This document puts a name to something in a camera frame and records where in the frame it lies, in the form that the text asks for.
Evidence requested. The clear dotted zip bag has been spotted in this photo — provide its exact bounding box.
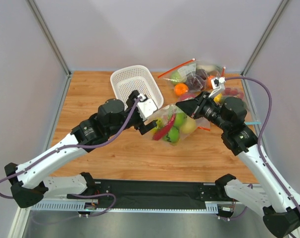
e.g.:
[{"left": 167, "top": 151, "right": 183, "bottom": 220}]
[{"left": 146, "top": 104, "right": 210, "bottom": 146}]

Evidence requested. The green fake apple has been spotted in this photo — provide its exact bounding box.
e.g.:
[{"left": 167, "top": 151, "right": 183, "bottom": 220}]
[{"left": 173, "top": 113, "right": 187, "bottom": 128}]

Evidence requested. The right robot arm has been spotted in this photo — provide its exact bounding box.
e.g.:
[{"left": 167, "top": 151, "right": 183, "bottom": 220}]
[{"left": 176, "top": 92, "right": 300, "bottom": 238}]

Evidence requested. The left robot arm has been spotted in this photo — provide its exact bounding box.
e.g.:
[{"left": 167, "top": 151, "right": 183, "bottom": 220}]
[{"left": 4, "top": 90, "right": 158, "bottom": 208}]

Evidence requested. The middle zip bag red seal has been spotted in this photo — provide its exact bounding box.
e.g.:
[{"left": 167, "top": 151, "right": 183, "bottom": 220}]
[{"left": 177, "top": 92, "right": 200, "bottom": 102}]

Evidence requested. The zip bag red seal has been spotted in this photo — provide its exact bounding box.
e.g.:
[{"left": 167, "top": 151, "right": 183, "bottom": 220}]
[
  {"left": 177, "top": 92, "right": 200, "bottom": 102},
  {"left": 158, "top": 59, "right": 223, "bottom": 92}
]

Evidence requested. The red fake chili pepper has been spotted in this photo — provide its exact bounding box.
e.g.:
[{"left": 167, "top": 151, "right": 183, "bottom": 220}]
[{"left": 152, "top": 114, "right": 176, "bottom": 141}]

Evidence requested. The yellow fake banana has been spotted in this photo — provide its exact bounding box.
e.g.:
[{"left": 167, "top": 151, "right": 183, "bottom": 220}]
[{"left": 151, "top": 118, "right": 165, "bottom": 134}]

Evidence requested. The yellow fake pear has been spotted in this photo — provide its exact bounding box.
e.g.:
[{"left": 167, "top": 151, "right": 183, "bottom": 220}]
[{"left": 180, "top": 117, "right": 198, "bottom": 134}]

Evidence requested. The loose orange fake fruit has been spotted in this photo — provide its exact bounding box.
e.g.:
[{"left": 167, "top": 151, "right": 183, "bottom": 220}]
[{"left": 174, "top": 83, "right": 189, "bottom": 97}]

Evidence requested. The green fake fruit black stripe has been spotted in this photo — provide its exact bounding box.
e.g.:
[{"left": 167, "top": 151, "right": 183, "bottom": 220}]
[{"left": 162, "top": 126, "right": 180, "bottom": 144}]

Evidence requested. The right zip bag blue seal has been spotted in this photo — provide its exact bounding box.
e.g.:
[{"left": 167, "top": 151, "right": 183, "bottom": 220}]
[{"left": 214, "top": 87, "right": 261, "bottom": 125}]

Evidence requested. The back zip bag red seal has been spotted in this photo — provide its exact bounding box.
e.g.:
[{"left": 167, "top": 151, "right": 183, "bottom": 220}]
[{"left": 158, "top": 59, "right": 223, "bottom": 92}]

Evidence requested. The white perforated plastic basket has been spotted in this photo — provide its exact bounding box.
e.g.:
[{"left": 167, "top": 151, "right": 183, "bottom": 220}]
[{"left": 110, "top": 65, "right": 164, "bottom": 111}]

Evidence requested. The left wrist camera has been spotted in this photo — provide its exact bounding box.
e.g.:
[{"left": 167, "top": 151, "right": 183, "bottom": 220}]
[{"left": 137, "top": 94, "right": 158, "bottom": 121}]

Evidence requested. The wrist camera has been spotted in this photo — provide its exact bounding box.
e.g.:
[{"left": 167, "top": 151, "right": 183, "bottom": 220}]
[
  {"left": 209, "top": 77, "right": 225, "bottom": 98},
  {"left": 137, "top": 94, "right": 158, "bottom": 121}
]

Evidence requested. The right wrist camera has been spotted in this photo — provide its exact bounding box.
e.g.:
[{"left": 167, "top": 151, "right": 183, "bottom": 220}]
[{"left": 209, "top": 77, "right": 225, "bottom": 98}]

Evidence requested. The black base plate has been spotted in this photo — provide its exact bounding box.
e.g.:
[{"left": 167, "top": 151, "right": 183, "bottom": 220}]
[{"left": 90, "top": 179, "right": 233, "bottom": 210}]

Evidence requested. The slotted cable duct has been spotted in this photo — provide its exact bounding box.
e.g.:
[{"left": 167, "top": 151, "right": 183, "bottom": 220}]
[{"left": 31, "top": 200, "right": 220, "bottom": 213}]

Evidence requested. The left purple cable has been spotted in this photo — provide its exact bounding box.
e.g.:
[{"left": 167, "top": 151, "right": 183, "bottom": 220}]
[{"left": 0, "top": 96, "right": 143, "bottom": 199}]

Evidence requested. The purple cable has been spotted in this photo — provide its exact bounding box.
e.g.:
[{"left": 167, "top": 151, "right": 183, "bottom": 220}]
[
  {"left": 224, "top": 76, "right": 300, "bottom": 234},
  {"left": 0, "top": 96, "right": 143, "bottom": 199}
]

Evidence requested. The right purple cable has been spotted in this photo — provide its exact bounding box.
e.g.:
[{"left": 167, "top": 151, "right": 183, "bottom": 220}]
[{"left": 224, "top": 76, "right": 300, "bottom": 234}]

